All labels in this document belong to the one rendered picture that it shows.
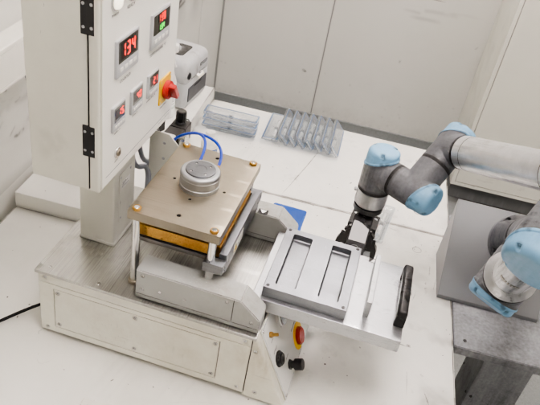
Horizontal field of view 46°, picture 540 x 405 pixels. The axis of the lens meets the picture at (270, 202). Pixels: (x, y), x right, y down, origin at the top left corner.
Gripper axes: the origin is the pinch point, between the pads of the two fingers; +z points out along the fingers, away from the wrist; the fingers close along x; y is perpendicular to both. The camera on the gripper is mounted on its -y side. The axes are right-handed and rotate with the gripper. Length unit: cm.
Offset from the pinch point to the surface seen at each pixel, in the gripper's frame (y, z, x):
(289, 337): -32.5, -4.1, 6.1
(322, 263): -26.9, -21.5, 3.9
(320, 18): 208, 11, 64
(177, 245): -40, -25, 30
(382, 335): -37.8, -19.0, -11.6
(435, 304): 1.9, 3.0, -23.3
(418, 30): 214, 6, 12
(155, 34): -28, -60, 43
